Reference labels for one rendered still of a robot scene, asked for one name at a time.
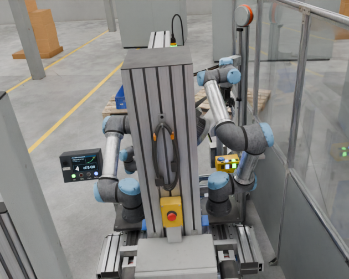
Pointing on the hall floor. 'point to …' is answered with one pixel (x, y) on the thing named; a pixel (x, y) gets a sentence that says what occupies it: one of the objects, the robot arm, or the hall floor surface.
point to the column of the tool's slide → (241, 115)
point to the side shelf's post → (242, 206)
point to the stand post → (219, 146)
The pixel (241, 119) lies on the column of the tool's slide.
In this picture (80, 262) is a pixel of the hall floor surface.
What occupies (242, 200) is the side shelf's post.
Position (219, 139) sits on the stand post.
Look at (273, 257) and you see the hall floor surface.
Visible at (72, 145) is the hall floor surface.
